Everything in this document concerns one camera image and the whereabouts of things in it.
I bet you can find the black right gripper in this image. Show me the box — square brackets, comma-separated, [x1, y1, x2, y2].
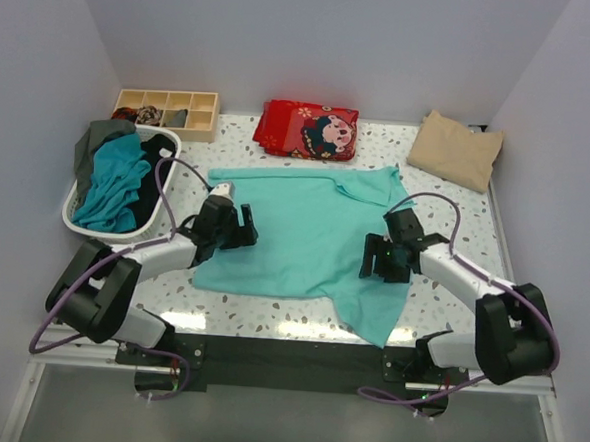
[357, 233, 411, 285]

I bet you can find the mint green t shirt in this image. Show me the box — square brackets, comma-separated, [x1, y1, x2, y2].
[193, 167, 409, 348]

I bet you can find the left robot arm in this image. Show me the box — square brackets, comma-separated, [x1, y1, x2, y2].
[45, 195, 258, 365]

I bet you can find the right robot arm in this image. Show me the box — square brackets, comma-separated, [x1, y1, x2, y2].
[360, 209, 561, 385]

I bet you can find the white plastic laundry basket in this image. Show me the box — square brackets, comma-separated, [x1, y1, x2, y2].
[62, 124, 182, 244]

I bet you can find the red folded cartoon blanket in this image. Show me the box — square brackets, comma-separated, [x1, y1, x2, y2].
[253, 99, 359, 162]

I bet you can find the black garment with label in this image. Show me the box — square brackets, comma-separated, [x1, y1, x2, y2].
[129, 133, 176, 229]

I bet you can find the beige folded t shirt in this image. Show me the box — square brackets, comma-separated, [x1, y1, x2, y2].
[407, 110, 505, 194]

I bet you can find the wooden compartment organizer box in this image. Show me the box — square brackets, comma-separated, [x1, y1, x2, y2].
[112, 88, 220, 144]

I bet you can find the grey sock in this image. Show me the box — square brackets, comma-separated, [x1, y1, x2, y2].
[164, 109, 188, 129]

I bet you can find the teal t shirt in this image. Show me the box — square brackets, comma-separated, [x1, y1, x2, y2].
[72, 133, 151, 234]

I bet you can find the pink brown patterned sock roll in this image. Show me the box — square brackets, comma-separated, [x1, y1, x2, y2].
[135, 105, 163, 127]

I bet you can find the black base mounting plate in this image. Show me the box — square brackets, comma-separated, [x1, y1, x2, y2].
[115, 333, 469, 417]

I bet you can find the red black patterned sock roll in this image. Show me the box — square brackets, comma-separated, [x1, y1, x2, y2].
[111, 106, 138, 123]

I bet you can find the dark grey t shirt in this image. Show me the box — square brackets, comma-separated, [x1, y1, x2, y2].
[73, 119, 135, 204]

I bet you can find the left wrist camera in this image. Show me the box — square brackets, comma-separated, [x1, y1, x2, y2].
[208, 182, 235, 201]

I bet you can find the aluminium frame rail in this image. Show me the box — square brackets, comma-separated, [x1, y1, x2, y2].
[0, 163, 590, 442]

